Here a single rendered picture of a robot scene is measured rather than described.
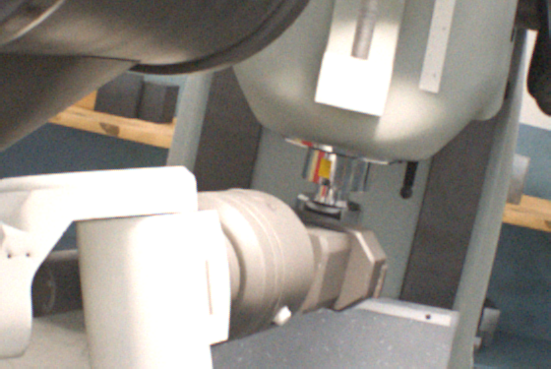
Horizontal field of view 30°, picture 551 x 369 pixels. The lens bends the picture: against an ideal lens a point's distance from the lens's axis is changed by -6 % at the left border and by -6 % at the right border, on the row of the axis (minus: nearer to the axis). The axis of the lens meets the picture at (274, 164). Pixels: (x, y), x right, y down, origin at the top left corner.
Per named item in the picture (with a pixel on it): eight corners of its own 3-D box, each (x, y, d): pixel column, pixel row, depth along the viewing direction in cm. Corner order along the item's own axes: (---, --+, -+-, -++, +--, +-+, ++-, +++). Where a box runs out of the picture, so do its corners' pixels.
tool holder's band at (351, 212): (346, 224, 73) (349, 210, 73) (283, 207, 75) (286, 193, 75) (370, 219, 77) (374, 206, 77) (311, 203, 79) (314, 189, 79)
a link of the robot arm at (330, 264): (402, 209, 70) (331, 220, 59) (367, 346, 71) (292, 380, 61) (234, 162, 76) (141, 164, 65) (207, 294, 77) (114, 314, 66)
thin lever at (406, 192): (411, 202, 75) (428, 124, 74) (397, 199, 75) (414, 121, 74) (411, 200, 76) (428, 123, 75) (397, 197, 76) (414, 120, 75)
